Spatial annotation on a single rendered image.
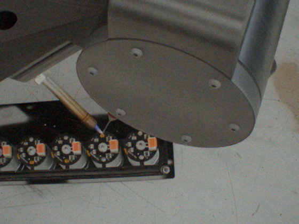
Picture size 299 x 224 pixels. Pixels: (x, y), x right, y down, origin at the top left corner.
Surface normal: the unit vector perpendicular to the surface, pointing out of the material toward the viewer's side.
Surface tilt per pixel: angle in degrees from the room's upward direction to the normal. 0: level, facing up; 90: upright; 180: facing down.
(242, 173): 0
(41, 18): 18
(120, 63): 77
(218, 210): 0
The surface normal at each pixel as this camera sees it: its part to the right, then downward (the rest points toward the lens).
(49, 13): 0.25, -0.36
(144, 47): -0.34, 0.83
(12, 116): -0.04, -0.25
